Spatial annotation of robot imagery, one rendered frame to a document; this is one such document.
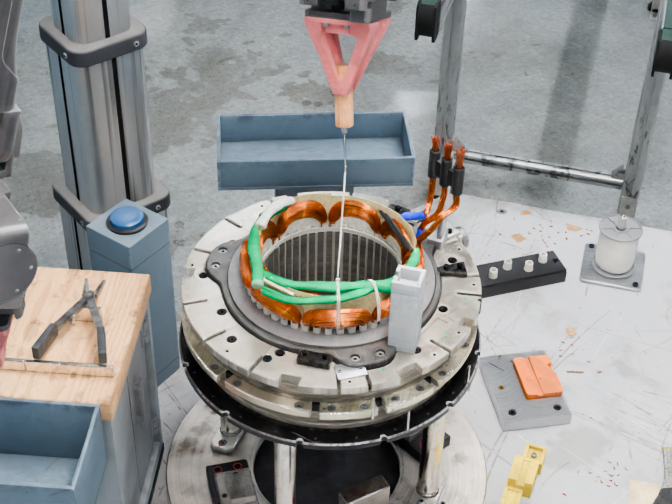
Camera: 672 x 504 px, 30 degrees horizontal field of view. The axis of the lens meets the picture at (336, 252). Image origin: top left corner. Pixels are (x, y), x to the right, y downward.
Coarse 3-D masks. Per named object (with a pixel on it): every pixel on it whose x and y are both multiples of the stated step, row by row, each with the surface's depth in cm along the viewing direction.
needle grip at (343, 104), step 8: (336, 64) 119; (344, 64) 119; (344, 72) 118; (352, 88) 120; (336, 96) 119; (344, 96) 119; (352, 96) 120; (336, 104) 120; (344, 104) 119; (352, 104) 120; (336, 112) 120; (344, 112) 119; (352, 112) 120; (336, 120) 120; (344, 120) 120; (352, 120) 120
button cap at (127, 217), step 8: (120, 208) 151; (128, 208) 151; (136, 208) 151; (112, 216) 150; (120, 216) 150; (128, 216) 150; (136, 216) 150; (112, 224) 150; (120, 224) 149; (128, 224) 149; (136, 224) 149
